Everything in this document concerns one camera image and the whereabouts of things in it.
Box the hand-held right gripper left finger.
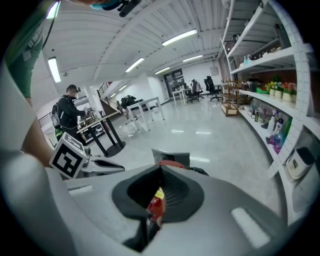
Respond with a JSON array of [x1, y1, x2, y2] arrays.
[[58, 164, 161, 256]]

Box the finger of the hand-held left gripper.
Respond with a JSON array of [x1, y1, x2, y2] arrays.
[[92, 157, 125, 169], [91, 162, 126, 174]]

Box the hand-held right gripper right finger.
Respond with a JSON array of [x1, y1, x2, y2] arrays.
[[149, 164, 286, 256]]

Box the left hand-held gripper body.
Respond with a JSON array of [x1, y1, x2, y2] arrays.
[[49, 131, 101, 180]]

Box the person's left forearm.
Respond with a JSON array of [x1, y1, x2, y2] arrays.
[[20, 98, 60, 169]]

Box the low equipment rack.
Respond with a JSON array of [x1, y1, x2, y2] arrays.
[[79, 122, 106, 144]]

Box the black bag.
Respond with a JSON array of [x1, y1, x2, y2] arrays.
[[119, 94, 138, 108]]

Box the staircase with black railing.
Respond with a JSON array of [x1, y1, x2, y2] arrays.
[[96, 80, 123, 113]]

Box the white desk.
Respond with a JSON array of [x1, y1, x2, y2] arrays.
[[170, 88, 191, 108], [125, 95, 166, 133]]

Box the grey dustpan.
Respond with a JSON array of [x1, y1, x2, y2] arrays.
[[151, 148, 191, 170]]

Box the purple cloth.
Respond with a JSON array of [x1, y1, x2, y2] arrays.
[[264, 134, 285, 155]]

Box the white bin with black lid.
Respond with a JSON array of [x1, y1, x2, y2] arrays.
[[285, 146, 316, 180]]

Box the white spray bottle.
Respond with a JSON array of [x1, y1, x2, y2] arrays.
[[266, 111, 277, 136]]

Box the black glass double door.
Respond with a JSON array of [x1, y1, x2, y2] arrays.
[[163, 69, 185, 99]]

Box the person's green shirt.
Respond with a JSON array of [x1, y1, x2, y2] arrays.
[[4, 9, 45, 100]]

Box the wooden trolley cart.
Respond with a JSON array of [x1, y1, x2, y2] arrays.
[[220, 79, 241, 118]]

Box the grey chest harness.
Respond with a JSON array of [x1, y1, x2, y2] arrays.
[[21, 29, 41, 63]]

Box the office chair with jacket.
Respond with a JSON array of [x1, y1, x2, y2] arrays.
[[186, 78, 205, 104]]

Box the black office chair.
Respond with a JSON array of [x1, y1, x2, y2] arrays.
[[203, 75, 224, 102]]

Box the yellow potted flowers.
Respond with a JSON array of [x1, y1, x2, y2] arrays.
[[264, 81, 277, 97]]

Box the orange potted flowers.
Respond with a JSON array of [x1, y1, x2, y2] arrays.
[[282, 81, 298, 103]]

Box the blue face mask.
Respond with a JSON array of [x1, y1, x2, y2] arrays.
[[89, 1, 114, 11]]

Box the white metal shelving unit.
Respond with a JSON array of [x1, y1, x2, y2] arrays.
[[219, 0, 320, 227]]

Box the round wooden pedestal table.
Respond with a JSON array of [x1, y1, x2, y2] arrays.
[[75, 110, 126, 159]]

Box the black headset cable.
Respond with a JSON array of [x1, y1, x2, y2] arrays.
[[40, 1, 61, 50]]

